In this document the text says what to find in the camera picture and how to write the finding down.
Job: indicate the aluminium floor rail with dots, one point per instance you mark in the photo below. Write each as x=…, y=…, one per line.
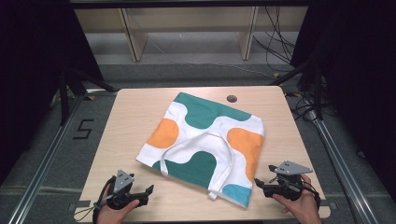
x=342, y=161
x=43, y=165

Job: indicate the yellow tape piece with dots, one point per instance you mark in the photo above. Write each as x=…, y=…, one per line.
x=276, y=75
x=295, y=94
x=91, y=98

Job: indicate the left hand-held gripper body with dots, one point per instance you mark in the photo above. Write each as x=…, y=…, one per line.
x=123, y=186

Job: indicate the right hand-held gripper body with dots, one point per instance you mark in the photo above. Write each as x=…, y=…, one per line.
x=288, y=183

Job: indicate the white green orange tote bag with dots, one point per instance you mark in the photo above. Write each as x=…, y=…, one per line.
x=205, y=146

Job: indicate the black metal stand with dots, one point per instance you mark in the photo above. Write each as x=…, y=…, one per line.
x=67, y=93
x=316, y=90

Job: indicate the person's left hand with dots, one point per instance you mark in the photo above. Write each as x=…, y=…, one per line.
x=115, y=214

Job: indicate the person's right hand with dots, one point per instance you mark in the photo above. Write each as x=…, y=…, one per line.
x=299, y=208

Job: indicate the black curtain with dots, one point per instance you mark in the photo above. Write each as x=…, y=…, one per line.
x=358, y=77
x=34, y=77

